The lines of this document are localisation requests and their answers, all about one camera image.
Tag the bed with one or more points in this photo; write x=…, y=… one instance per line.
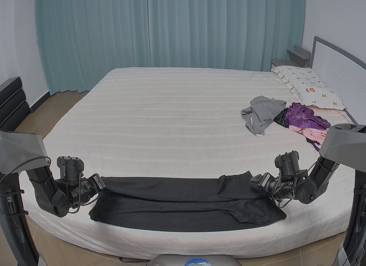
x=171, y=116

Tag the blue-green curtain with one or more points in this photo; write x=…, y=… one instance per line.
x=94, y=36
x=223, y=24

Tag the grey garment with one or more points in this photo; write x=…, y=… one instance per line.
x=261, y=113

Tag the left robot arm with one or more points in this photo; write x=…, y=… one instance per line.
x=43, y=182

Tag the black chest of drawers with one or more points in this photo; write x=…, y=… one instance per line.
x=13, y=101

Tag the black T-shirt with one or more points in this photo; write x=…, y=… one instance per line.
x=177, y=202

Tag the white printed pillow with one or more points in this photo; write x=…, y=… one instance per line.
x=308, y=84

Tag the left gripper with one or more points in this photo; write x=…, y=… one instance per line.
x=98, y=183

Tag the pile of clothes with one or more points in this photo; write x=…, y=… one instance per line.
x=300, y=117

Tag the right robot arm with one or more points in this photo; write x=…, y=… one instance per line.
x=323, y=170

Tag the grey bedside table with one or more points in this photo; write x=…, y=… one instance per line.
x=297, y=55

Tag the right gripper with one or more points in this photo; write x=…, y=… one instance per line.
x=267, y=183

